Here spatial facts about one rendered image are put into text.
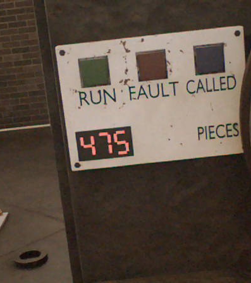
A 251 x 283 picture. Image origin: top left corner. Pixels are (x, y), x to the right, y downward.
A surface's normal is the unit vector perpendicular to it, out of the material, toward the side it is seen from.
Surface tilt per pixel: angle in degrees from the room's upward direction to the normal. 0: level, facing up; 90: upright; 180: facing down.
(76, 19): 90
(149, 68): 90
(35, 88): 90
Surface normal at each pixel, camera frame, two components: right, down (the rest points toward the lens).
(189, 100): 0.00, 0.22
